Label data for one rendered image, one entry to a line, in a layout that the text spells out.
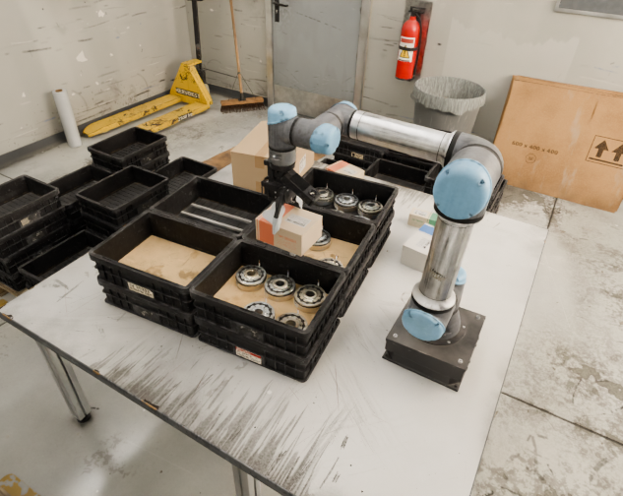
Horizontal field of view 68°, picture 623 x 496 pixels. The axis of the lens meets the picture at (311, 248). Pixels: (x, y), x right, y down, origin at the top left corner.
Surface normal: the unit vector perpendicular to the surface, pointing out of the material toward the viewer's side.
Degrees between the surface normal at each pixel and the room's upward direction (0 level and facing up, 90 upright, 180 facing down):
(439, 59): 90
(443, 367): 90
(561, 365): 0
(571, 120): 80
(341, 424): 0
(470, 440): 0
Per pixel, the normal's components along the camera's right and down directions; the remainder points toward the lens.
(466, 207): -0.49, 0.42
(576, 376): 0.04, -0.79
